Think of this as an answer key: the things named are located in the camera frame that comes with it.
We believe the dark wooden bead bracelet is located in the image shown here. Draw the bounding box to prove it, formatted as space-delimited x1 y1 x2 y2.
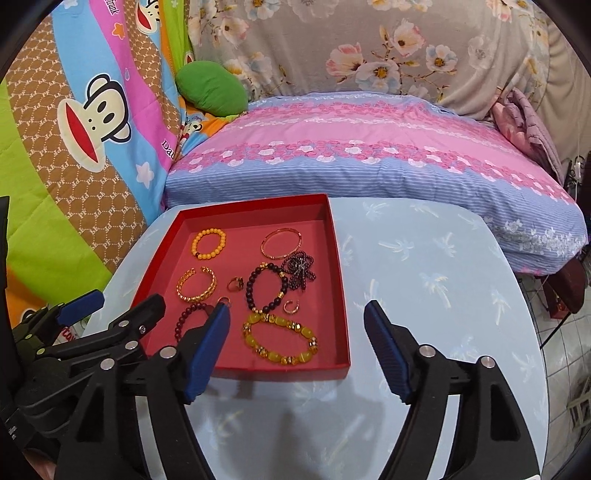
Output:
246 261 288 315

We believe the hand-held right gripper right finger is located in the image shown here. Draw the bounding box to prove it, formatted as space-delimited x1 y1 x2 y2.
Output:
364 300 541 480

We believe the rose gold bangle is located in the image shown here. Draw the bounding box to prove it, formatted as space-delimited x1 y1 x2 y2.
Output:
261 227 303 260

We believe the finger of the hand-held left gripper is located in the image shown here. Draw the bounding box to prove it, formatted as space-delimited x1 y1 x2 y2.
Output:
37 294 166 370
14 290 105 344

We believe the purple folded cloth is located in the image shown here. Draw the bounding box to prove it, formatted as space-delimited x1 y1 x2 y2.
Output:
489 88 564 185

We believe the yellow bead bracelet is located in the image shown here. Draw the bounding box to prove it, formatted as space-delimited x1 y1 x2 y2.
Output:
242 311 319 366

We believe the white cable with switch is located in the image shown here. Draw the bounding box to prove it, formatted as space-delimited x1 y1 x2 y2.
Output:
566 157 587 204

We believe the gold chain bracelet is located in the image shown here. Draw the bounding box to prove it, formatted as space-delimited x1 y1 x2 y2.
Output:
175 267 218 303

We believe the monkey printed blanket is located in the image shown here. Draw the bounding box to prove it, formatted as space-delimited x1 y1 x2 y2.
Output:
0 0 195 333

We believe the dark red bead bracelet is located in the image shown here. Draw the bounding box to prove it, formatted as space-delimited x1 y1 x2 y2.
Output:
174 301 213 343

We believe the dark wooden chair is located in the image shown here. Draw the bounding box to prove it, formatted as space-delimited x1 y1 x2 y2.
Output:
540 258 591 319

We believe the orange bead bracelet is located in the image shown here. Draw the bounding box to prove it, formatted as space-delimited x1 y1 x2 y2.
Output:
191 229 228 260

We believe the green cushion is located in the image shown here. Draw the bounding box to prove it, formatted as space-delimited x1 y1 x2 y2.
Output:
177 61 247 117

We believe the pink and blue striped pillow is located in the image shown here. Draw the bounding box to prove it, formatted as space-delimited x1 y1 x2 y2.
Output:
161 91 589 275

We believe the grey floral sheet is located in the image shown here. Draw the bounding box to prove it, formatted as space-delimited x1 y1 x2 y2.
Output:
187 0 578 125

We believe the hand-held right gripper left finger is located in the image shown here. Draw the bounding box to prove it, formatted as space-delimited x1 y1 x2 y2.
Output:
55 302 232 480

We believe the red jewelry box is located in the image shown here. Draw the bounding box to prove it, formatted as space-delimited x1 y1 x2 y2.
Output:
129 194 352 383

